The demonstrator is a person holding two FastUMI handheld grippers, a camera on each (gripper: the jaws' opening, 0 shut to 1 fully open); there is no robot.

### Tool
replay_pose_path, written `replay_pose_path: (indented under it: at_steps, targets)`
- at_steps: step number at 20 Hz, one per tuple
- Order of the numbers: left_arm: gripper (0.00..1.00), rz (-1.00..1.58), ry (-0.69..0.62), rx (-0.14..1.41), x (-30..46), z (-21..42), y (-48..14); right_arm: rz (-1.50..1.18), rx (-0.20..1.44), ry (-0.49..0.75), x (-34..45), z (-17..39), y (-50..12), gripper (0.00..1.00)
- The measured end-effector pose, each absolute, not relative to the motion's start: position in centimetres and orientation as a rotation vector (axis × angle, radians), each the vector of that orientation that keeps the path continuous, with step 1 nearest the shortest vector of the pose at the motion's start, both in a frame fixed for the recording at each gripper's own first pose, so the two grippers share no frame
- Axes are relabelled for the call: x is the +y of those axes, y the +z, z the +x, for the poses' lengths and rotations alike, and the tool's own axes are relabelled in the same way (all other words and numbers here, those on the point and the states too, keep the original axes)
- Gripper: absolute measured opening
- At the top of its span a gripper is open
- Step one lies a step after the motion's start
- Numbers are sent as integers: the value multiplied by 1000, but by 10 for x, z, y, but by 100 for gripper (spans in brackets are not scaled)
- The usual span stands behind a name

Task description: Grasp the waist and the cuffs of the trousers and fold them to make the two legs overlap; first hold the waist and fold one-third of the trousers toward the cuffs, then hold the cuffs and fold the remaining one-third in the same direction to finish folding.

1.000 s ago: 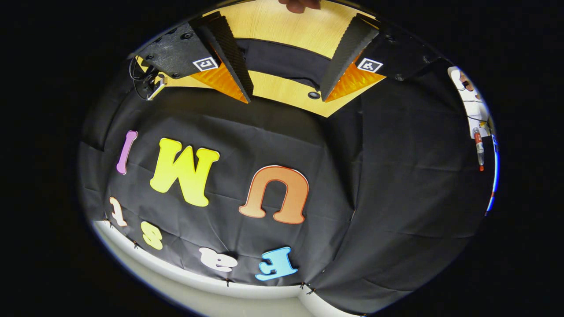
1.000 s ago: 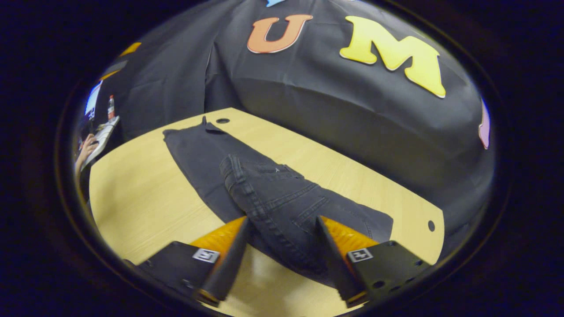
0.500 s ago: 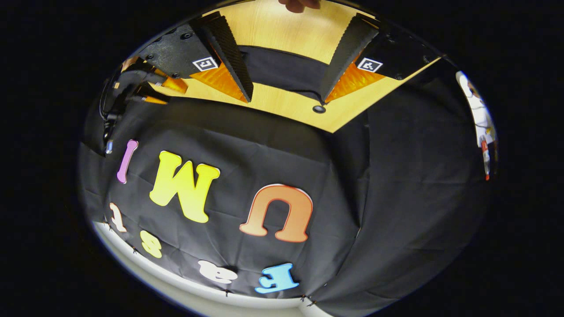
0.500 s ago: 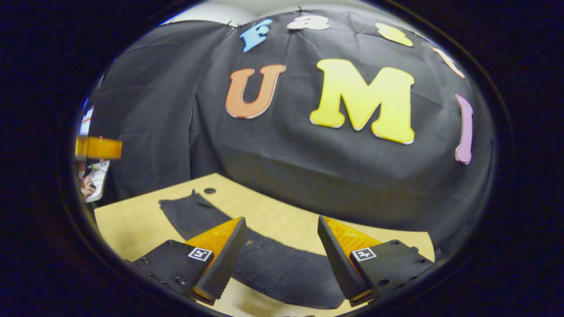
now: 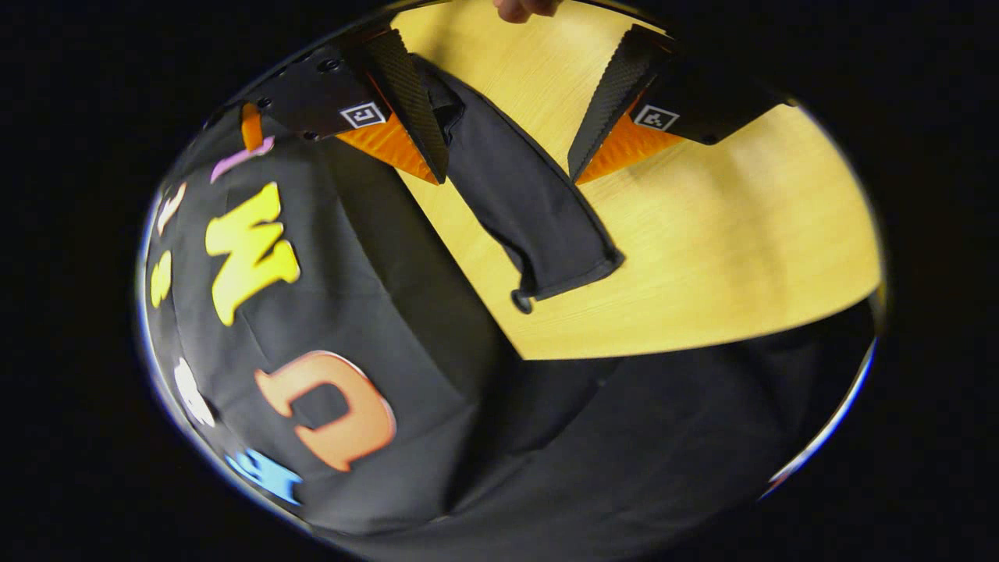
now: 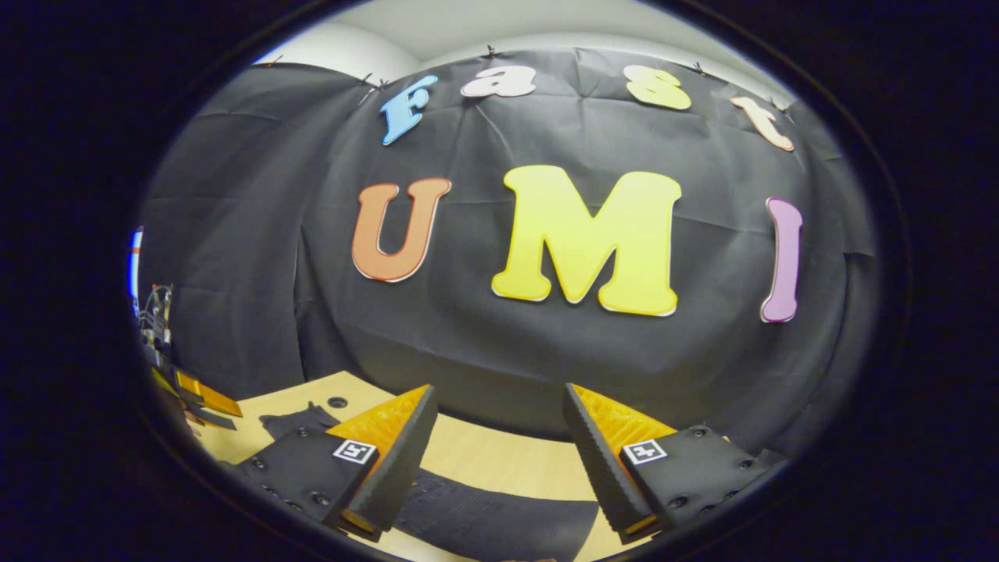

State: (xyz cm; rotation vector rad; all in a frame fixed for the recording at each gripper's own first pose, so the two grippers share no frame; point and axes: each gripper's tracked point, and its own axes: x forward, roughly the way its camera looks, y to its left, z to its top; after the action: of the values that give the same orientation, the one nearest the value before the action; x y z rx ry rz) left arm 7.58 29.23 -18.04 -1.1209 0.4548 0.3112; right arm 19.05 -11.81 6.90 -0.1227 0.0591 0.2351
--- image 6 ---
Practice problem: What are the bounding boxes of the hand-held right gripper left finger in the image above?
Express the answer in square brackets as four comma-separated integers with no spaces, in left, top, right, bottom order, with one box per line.
[234,384,439,543]

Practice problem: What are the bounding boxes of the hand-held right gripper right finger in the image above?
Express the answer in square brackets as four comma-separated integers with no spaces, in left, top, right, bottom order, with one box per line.
[562,382,789,545]

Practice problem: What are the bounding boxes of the black jeans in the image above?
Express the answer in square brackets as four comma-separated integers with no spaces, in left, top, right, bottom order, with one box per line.
[259,402,600,562]

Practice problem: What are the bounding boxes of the black backdrop cloth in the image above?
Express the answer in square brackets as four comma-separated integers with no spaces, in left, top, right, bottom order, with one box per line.
[140,47,879,461]

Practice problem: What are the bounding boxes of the tangled cables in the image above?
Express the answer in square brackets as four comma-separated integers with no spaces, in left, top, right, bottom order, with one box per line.
[134,281,174,348]

